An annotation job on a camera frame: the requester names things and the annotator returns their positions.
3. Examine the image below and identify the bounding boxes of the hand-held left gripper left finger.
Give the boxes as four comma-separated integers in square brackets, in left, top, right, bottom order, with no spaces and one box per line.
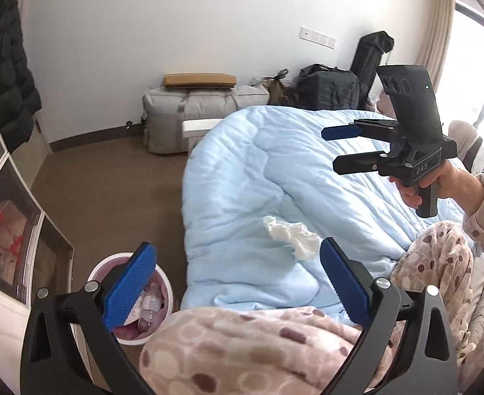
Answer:
[20,242,157,395]

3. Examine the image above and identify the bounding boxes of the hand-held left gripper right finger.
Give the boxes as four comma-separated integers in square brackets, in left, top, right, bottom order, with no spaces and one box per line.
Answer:
[319,236,459,395]

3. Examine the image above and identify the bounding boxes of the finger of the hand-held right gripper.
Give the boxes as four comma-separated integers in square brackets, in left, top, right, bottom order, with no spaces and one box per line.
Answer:
[321,118,400,141]
[333,150,396,178]

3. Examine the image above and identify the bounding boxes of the pink trash bin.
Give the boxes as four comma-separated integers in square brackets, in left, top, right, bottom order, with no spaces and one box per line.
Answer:
[86,253,174,346]

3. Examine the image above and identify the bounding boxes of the white tissue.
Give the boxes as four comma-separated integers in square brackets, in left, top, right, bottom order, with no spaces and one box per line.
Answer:
[263,215,322,261]

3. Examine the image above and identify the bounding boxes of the person's right hand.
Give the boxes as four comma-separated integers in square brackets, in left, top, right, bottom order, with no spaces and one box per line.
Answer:
[388,158,484,215]

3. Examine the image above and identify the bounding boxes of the black duffel bag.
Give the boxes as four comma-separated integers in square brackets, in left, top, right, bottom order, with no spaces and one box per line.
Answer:
[295,64,362,112]

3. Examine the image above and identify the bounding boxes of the chair with clothes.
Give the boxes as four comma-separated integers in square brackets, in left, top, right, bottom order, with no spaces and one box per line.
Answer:
[448,120,484,173]

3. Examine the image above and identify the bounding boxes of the tall black bag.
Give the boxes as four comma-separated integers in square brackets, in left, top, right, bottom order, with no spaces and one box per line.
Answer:
[349,32,395,110]

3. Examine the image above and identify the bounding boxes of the brown plastic bag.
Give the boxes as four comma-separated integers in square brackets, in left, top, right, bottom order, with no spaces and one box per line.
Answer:
[262,68,298,105]

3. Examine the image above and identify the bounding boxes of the window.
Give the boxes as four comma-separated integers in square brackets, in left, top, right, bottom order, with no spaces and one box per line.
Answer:
[435,0,484,141]

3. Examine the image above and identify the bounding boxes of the beige curtain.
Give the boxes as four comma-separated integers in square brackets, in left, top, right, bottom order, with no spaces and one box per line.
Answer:
[415,0,457,91]

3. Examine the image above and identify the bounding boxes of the small grey storage bag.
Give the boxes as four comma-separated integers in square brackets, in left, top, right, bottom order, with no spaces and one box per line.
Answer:
[234,84,271,108]

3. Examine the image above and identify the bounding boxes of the light blue quilted blanket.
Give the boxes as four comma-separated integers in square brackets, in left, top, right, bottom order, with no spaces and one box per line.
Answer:
[180,105,467,309]

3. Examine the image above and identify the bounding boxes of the person's pajama legs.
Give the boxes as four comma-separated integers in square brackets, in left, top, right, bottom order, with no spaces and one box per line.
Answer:
[139,220,484,395]

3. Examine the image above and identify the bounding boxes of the white storage cabinet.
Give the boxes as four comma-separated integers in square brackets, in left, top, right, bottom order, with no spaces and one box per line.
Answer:
[0,29,76,395]

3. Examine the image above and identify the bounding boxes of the flat brown pad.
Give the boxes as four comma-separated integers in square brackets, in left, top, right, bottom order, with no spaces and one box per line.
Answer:
[163,73,238,90]

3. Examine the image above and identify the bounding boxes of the large grey storage bag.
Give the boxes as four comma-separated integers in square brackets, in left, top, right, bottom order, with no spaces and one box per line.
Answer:
[142,84,243,155]

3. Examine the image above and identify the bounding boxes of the black padded jacket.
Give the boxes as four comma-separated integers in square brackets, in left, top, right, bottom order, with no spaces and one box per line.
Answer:
[0,0,43,153]

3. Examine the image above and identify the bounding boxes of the white wall switch panel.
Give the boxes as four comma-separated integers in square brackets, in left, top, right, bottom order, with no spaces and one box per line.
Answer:
[300,27,337,48]

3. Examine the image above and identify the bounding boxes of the white bed frame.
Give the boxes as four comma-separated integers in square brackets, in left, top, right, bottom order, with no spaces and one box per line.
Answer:
[182,118,223,153]

